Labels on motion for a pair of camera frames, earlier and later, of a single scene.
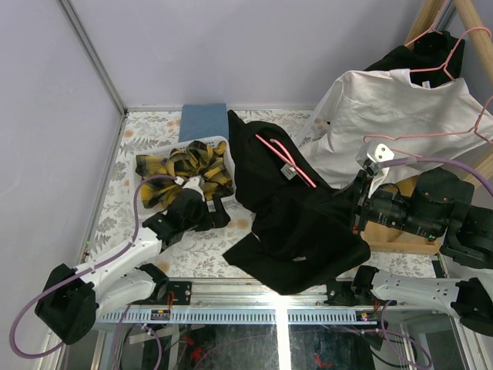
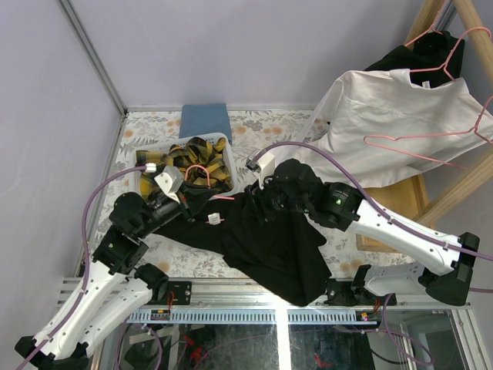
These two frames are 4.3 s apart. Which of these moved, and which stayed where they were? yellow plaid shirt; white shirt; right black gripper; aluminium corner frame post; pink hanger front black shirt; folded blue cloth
Moved: right black gripper; pink hanger front black shirt
Stayed: aluminium corner frame post; white shirt; yellow plaid shirt; folded blue cloth
